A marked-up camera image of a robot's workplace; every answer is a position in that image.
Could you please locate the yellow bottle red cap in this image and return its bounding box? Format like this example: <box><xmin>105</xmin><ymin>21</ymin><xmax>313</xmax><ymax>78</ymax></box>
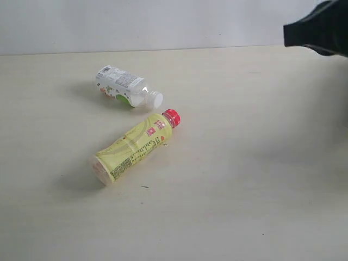
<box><xmin>91</xmin><ymin>109</ymin><xmax>181</xmax><ymax>185</ymax></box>

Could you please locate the white fruit label bottle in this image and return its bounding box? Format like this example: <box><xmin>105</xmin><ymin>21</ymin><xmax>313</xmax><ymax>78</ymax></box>
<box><xmin>95</xmin><ymin>65</ymin><xmax>164</xmax><ymax>110</ymax></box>

